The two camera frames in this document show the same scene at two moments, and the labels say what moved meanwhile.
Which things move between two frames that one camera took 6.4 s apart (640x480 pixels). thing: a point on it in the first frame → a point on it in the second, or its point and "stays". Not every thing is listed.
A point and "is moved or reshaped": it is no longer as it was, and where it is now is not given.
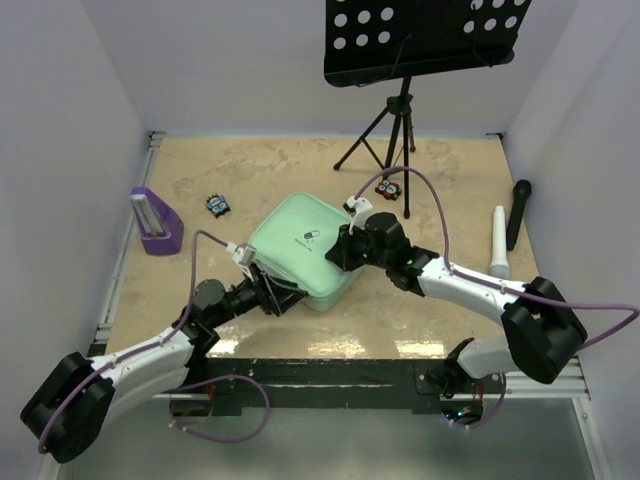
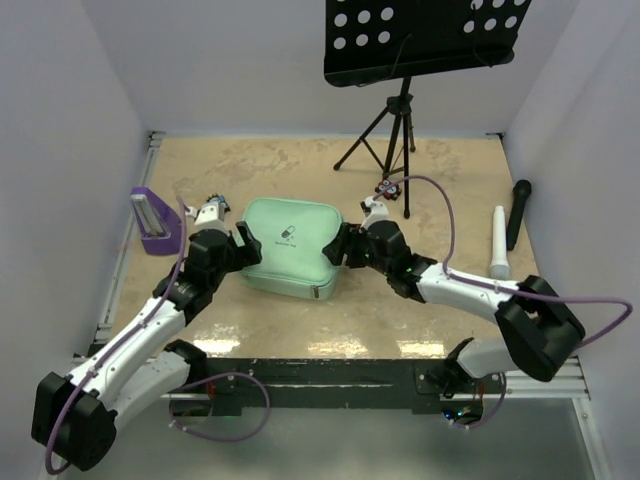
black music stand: (376, 41) stays
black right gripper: (341, 253) stays
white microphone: (499, 268) stays
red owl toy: (389, 189) stays
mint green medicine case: (292, 234) is moved or reshaped
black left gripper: (273, 295) → (249, 254)
